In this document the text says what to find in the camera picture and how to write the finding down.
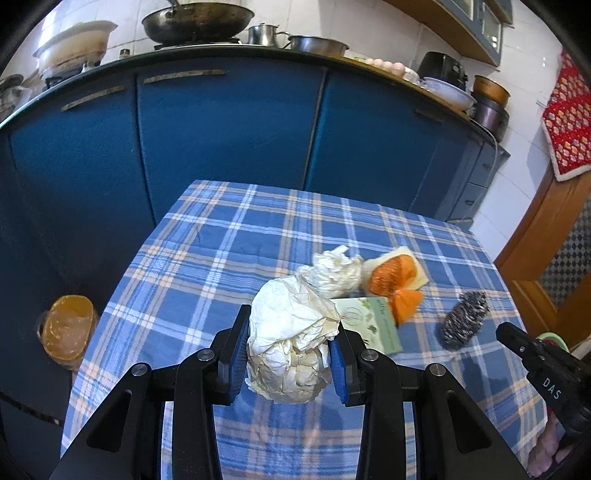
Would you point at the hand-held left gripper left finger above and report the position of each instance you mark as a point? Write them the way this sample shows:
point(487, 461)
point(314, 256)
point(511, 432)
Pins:
point(238, 364)

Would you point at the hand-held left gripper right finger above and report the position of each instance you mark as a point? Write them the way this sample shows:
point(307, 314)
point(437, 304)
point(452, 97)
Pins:
point(339, 369)

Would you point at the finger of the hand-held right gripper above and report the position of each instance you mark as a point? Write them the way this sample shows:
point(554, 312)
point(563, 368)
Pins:
point(515, 339)

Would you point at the red bucket green rim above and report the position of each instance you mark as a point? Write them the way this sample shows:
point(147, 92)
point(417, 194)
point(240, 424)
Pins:
point(556, 338)

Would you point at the large white paper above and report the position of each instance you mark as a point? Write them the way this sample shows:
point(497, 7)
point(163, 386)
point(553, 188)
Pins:
point(286, 341)

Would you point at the small printed cardboard box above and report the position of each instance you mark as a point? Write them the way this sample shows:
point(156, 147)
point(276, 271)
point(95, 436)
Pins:
point(378, 327)

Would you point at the small white paper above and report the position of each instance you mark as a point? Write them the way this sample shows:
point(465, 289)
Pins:
point(332, 274)

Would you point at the orange net bag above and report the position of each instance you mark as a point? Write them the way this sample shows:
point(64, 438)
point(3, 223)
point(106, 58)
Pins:
point(392, 277)

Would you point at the person's right hand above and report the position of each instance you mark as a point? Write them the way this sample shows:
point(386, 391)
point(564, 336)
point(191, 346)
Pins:
point(545, 450)

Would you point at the steel wool scourer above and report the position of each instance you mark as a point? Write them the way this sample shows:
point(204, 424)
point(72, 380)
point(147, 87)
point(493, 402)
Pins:
point(464, 318)

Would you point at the wooden door with glass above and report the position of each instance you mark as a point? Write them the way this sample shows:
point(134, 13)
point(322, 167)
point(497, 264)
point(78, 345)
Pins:
point(531, 258)

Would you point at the blue plaid tablecloth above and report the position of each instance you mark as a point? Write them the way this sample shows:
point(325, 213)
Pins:
point(207, 240)

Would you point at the amber plastic jar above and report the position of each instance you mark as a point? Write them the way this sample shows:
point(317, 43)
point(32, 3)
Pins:
point(69, 327)

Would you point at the dark rice cooker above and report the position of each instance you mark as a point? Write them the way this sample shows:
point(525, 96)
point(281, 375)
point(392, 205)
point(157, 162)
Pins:
point(491, 120)

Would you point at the red quilted mat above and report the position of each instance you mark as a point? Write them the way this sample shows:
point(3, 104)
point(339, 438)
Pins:
point(572, 120)

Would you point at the blue kitchen cabinet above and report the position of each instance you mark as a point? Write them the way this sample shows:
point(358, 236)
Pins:
point(207, 129)

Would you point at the brown pot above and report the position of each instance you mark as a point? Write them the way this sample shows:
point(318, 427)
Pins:
point(491, 90)

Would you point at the white bowl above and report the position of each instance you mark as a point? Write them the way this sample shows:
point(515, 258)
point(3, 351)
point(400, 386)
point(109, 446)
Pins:
point(450, 94)

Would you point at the pile of eggs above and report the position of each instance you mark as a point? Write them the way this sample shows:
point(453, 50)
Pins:
point(392, 67)

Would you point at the steel bowl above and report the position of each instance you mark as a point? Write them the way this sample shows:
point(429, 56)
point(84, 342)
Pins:
point(318, 45)

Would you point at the small steel pot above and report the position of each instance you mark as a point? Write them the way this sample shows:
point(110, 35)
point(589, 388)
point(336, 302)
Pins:
point(263, 36)

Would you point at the dark metal wok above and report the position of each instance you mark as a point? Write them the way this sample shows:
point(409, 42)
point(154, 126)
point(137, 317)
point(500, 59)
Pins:
point(198, 23)

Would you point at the white enamel pan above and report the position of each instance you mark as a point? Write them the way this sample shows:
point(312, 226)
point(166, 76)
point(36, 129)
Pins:
point(74, 46)

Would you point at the wooden wall cabinet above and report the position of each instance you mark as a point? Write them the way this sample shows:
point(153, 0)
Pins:
point(461, 27)

